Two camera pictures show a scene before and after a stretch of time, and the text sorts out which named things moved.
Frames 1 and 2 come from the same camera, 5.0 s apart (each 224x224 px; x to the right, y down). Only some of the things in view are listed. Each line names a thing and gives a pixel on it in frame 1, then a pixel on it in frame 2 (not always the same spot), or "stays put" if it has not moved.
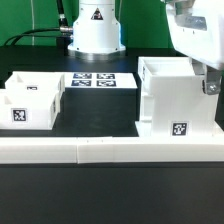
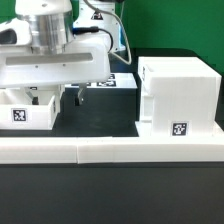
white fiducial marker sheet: x=100 y=80 stays put
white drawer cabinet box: x=172 y=100 stays put
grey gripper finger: x=198 y=68 → x=35 y=99
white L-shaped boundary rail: x=83 y=150 stays put
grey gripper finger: x=212 y=84 → x=80 y=93
